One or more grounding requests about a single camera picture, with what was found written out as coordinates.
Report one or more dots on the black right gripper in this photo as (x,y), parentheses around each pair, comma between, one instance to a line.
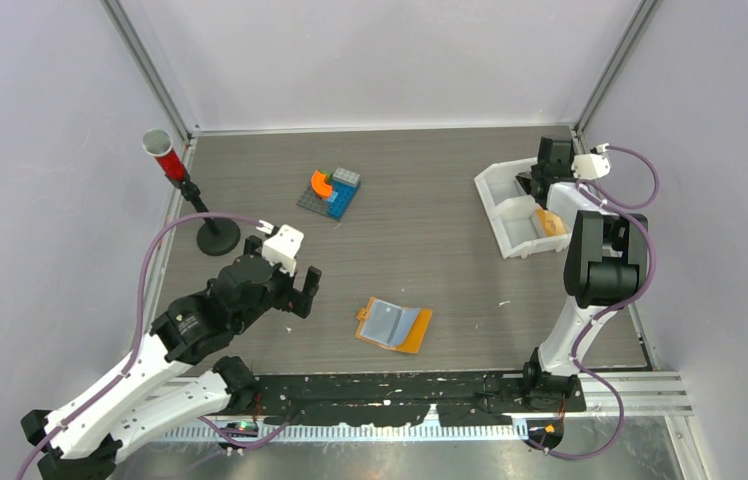
(535,169)

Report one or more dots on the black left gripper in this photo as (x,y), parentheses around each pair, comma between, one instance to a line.
(301,301)

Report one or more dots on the orange leather card holder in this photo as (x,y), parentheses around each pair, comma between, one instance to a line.
(392,327)

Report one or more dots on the black credit card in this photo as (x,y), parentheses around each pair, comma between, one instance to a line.
(525,182)

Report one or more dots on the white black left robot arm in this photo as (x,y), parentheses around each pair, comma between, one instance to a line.
(94,433)

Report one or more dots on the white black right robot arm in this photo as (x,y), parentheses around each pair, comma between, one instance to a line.
(606,264)

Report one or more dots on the orange credit card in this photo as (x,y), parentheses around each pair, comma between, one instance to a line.
(547,224)

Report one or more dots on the white plastic divided bin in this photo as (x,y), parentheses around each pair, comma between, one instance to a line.
(512,213)

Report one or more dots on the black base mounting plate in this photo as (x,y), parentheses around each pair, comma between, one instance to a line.
(471,398)

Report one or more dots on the black microphone stand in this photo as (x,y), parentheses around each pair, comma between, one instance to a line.
(217,236)

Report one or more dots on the toy brick assembly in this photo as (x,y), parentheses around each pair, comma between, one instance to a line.
(330,193)

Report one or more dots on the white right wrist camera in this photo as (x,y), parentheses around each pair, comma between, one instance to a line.
(592,165)

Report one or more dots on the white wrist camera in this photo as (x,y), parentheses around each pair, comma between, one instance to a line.
(282,247)
(592,165)

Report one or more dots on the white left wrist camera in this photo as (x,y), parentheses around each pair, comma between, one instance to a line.
(282,247)

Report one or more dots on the white slotted cable duct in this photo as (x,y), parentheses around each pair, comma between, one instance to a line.
(427,431)

